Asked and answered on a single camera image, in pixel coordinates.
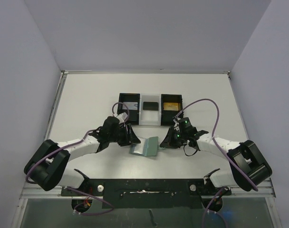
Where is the green leather card holder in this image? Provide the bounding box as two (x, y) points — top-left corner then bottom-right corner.
(130, 136), (165, 157)

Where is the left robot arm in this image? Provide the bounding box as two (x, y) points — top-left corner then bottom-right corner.
(24, 116), (141, 191)

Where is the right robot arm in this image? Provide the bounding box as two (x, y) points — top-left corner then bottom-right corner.
(160, 117), (273, 191)

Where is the silver blue card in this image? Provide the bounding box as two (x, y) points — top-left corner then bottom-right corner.
(122, 102), (139, 111)

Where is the gold card in bin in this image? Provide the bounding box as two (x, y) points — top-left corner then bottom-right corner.
(163, 102), (181, 111)

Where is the black card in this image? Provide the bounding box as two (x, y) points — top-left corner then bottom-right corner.
(142, 101), (159, 111)

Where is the black left bin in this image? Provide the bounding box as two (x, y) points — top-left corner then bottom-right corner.
(117, 93), (140, 125)

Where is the black bin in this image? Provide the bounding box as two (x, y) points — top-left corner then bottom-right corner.
(117, 93), (140, 125)
(161, 94), (183, 126)

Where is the black right bin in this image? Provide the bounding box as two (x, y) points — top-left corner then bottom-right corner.
(161, 94), (183, 126)

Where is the white middle bin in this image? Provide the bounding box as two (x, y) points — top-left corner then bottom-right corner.
(139, 93), (161, 126)

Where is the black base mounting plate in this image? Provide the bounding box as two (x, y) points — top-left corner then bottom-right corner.
(61, 179), (219, 209)

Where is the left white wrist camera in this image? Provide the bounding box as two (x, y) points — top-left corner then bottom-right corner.
(114, 112), (128, 124)

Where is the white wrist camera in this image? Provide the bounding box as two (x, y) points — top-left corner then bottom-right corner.
(173, 116), (181, 132)
(114, 112), (128, 124)

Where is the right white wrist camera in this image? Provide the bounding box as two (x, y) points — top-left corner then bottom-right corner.
(173, 116), (181, 132)

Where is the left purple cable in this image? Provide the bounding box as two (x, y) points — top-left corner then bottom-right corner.
(25, 102), (130, 185)

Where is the purple cable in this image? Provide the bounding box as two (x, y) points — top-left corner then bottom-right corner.
(174, 98), (259, 192)
(25, 102), (130, 185)

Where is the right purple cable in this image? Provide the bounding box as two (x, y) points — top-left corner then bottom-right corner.
(174, 98), (259, 192)

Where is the aluminium front rail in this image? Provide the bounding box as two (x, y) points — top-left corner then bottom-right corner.
(20, 177), (277, 199)

